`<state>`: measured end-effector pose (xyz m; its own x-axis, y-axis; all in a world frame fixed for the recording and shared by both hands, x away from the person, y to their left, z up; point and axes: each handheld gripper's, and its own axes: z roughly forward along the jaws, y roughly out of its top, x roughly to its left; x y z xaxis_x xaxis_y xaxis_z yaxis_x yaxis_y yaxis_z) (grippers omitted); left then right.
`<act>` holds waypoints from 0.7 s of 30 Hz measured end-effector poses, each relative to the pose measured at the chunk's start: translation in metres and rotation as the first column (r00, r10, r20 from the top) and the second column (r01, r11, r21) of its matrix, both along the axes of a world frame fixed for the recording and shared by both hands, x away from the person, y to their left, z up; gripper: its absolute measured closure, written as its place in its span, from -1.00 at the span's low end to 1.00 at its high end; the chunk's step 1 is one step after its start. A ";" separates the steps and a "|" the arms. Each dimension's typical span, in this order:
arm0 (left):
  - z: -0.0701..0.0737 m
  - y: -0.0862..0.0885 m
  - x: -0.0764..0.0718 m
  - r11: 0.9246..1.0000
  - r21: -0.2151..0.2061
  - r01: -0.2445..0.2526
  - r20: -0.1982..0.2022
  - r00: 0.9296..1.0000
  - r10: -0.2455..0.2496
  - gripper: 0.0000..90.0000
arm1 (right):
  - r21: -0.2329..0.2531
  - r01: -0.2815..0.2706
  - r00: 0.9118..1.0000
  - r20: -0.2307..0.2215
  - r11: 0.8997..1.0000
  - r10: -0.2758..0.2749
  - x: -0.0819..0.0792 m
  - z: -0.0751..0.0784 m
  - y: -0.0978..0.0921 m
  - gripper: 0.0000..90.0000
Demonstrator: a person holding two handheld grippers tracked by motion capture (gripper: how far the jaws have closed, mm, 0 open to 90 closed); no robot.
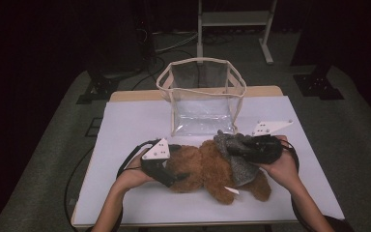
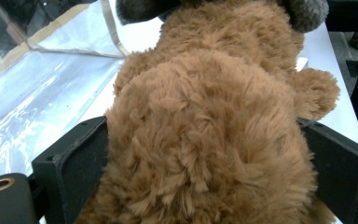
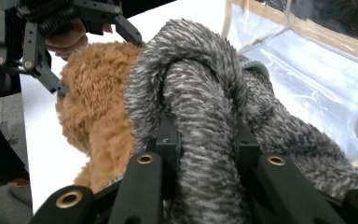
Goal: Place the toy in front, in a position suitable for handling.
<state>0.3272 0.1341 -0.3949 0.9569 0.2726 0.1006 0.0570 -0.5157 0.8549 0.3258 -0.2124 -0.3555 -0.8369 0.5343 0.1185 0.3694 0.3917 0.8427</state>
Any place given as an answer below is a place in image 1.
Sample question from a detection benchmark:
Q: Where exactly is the white metal stand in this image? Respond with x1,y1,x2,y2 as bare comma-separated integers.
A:
196,0,278,66

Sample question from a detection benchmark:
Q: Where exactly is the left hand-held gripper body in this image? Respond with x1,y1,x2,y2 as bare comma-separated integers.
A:
140,137,176,189

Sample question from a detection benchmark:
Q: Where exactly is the grey fuzzy knit toy sweater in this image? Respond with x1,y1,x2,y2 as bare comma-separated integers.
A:
213,130,261,189

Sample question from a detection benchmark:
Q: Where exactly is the dark floor outlet frame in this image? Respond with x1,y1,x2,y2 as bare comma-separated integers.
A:
84,117,104,138

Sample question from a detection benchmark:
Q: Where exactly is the white floor cable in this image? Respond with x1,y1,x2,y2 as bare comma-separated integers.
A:
154,31,199,54

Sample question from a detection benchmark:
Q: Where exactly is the wooden table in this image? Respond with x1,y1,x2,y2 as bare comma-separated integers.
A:
71,85,346,228

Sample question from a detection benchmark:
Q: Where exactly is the black tower case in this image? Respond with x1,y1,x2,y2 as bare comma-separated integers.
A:
131,0,157,63

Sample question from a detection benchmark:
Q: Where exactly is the black cable bundle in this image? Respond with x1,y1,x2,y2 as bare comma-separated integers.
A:
202,32,237,46

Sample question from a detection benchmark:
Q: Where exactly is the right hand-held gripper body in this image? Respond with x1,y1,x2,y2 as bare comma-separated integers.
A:
247,119,295,164

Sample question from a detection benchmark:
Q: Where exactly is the long thin black cable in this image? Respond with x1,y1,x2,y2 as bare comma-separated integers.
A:
64,145,97,232

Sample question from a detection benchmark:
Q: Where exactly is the person's right hand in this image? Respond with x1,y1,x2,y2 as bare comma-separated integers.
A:
260,134,300,191

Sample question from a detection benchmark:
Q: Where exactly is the black floor cable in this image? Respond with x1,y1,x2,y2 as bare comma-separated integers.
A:
130,49,175,92

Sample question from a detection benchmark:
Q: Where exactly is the left hand-held gripper black cable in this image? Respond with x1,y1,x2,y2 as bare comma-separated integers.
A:
117,138,160,179

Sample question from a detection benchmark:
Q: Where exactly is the right hand-held gripper black cable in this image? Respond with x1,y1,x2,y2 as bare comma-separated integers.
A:
279,139,301,172

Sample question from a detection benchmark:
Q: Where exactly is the brown plush teddy bear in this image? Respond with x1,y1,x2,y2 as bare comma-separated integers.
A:
167,138,272,206

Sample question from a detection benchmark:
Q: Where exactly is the person's left hand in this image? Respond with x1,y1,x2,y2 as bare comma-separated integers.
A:
115,154,157,194

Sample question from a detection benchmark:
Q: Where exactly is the black stand base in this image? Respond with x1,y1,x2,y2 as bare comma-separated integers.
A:
293,72,346,102
76,75,121,105

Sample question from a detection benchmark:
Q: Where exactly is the hand-held gripper black cable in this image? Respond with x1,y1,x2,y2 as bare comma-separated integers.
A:
117,138,160,179
279,139,301,172

